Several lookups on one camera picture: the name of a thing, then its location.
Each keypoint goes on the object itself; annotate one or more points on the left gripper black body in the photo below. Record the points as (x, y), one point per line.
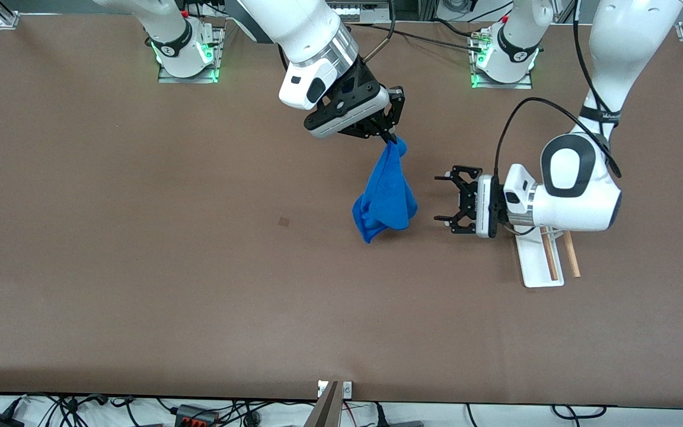
(497, 204)

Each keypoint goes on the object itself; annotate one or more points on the blue towel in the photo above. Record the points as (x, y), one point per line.
(386, 196)

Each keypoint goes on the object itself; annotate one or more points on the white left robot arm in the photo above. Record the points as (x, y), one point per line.
(578, 196)

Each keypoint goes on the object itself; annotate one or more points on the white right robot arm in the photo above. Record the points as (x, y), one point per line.
(300, 24)

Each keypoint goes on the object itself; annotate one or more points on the white rack with wooden rods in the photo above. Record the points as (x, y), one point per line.
(537, 267)

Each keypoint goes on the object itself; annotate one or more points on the white power strip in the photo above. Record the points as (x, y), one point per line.
(365, 10)

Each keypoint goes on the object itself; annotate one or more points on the black box with orange connectors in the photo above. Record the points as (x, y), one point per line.
(196, 415)

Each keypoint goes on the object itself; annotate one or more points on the black power adapter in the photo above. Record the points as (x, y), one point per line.
(0, 421)

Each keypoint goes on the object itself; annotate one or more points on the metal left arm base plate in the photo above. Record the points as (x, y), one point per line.
(501, 86)

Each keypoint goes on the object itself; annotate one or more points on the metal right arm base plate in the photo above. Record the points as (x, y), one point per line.
(187, 79)

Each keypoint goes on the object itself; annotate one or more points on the small metal edge bracket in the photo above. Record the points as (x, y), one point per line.
(347, 389)

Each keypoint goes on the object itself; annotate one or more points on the grey camera pole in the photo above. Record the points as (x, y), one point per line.
(325, 412)

